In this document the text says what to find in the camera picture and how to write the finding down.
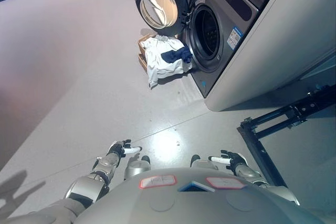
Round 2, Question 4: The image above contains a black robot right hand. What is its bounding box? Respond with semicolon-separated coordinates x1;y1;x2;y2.
208;150;247;168

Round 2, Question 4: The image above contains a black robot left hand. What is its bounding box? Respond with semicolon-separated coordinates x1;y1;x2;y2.
109;139;143;158

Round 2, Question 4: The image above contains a navy blue garment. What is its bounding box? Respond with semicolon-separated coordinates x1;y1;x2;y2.
160;46;194;65

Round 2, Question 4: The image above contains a wooden laundry basket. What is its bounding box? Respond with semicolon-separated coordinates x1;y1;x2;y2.
138;34;159;72

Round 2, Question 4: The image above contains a dark grey washing machine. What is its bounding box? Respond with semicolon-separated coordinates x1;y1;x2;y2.
183;0;260;99

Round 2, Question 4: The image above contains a red-bordered chest sticker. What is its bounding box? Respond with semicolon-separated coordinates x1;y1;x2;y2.
139;174;177;190
205;176;248;190

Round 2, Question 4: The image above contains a silver robot left leg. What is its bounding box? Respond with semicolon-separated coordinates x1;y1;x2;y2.
123;155;151;182

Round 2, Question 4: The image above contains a silver robot leg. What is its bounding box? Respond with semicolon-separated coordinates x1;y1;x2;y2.
190;154;219;172
123;155;151;182

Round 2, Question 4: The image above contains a silver robot right leg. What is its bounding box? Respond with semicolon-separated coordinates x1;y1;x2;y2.
190;154;219;172

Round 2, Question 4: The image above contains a blue white chest emblem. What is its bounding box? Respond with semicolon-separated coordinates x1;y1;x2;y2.
177;180;214;193

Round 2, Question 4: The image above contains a grey robot torso shell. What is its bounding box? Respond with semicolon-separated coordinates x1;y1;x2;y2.
75;167;328;224

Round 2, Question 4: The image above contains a white laundry bag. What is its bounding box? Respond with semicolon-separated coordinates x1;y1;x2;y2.
143;34;194;89

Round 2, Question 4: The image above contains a blue energy label sticker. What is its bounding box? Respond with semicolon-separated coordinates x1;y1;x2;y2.
226;26;243;50

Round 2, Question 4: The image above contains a round glass washer door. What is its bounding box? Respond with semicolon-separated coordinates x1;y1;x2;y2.
134;0;191;38

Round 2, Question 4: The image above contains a black metal frame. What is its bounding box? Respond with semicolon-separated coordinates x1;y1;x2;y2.
236;84;336;188

